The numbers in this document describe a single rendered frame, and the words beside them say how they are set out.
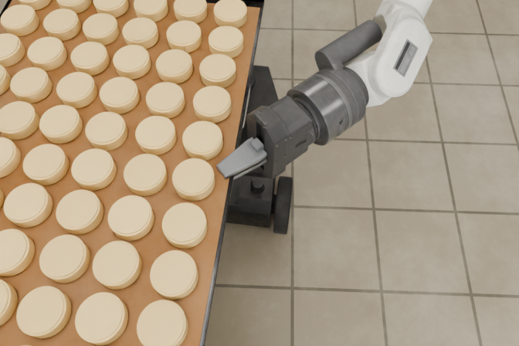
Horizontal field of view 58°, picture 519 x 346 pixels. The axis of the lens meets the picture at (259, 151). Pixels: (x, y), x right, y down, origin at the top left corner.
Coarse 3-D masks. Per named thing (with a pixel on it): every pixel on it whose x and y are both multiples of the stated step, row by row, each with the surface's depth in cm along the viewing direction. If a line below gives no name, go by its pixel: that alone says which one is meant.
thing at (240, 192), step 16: (256, 80) 181; (272, 80) 181; (256, 96) 178; (272, 96) 178; (240, 144) 167; (240, 176) 158; (256, 176) 156; (240, 192) 152; (256, 192) 151; (272, 192) 152; (240, 208) 152; (256, 208) 152; (272, 208) 159; (240, 224) 163; (256, 224) 161
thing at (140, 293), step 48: (0, 96) 64; (48, 96) 64; (144, 96) 64; (192, 96) 64; (240, 96) 64; (96, 192) 57; (48, 240) 54; (96, 240) 54; (144, 240) 54; (96, 288) 51; (144, 288) 51; (0, 336) 48; (192, 336) 49
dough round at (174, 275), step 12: (168, 252) 51; (180, 252) 51; (156, 264) 50; (168, 264) 50; (180, 264) 50; (192, 264) 50; (156, 276) 50; (168, 276) 50; (180, 276) 50; (192, 276) 50; (156, 288) 49; (168, 288) 49; (180, 288) 49; (192, 288) 50
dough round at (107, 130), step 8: (104, 112) 61; (112, 112) 61; (96, 120) 60; (104, 120) 60; (112, 120) 60; (120, 120) 60; (88, 128) 59; (96, 128) 59; (104, 128) 59; (112, 128) 59; (120, 128) 59; (88, 136) 59; (96, 136) 58; (104, 136) 58; (112, 136) 58; (120, 136) 59; (96, 144) 58; (104, 144) 58; (112, 144) 59; (120, 144) 60
